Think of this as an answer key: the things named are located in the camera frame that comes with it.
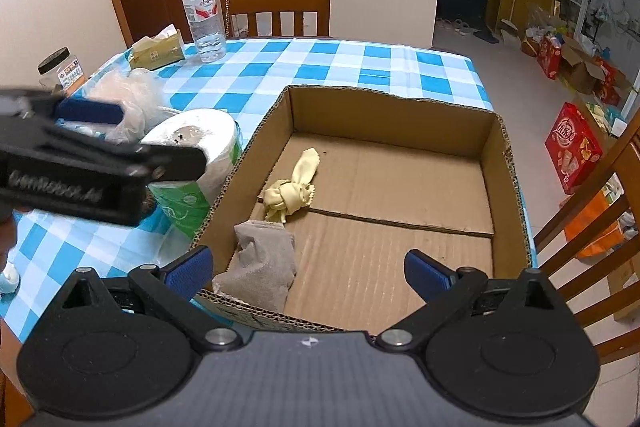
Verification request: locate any pink mesh bath pouf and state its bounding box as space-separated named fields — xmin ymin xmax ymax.
xmin=81 ymin=68 xmax=175 ymax=143

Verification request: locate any grey sock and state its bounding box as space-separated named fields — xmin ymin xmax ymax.
xmin=213 ymin=220 xmax=297 ymax=313

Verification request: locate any yellow knotted cloth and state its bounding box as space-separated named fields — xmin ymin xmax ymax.
xmin=262 ymin=147 xmax=320 ymax=225

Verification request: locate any clear jar black lid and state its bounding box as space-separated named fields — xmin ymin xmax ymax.
xmin=37 ymin=46 xmax=87 ymax=95

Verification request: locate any toilet paper roll green wrap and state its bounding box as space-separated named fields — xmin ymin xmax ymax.
xmin=142 ymin=108 xmax=242 ymax=239

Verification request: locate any blue checkered tablecloth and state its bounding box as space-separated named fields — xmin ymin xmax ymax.
xmin=0 ymin=37 xmax=539 ymax=343

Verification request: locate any gold tissue pack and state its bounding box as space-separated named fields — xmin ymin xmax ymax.
xmin=127 ymin=24 xmax=184 ymax=70

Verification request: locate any cardboard box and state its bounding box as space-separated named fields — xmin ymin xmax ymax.
xmin=195 ymin=86 xmax=533 ymax=334

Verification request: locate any clear plastic water bottle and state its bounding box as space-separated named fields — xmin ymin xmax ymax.
xmin=182 ymin=0 xmax=226 ymax=63

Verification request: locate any orange bag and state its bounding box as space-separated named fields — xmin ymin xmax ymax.
xmin=563 ymin=190 xmax=626 ymax=260

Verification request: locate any red gift box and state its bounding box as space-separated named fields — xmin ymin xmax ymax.
xmin=544 ymin=103 xmax=603 ymax=195

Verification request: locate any wooden chair right side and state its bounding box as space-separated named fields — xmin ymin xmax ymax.
xmin=531 ymin=110 xmax=640 ymax=365

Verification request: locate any open cardboard carton on floor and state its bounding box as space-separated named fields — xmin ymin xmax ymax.
xmin=559 ymin=36 xmax=632 ymax=107

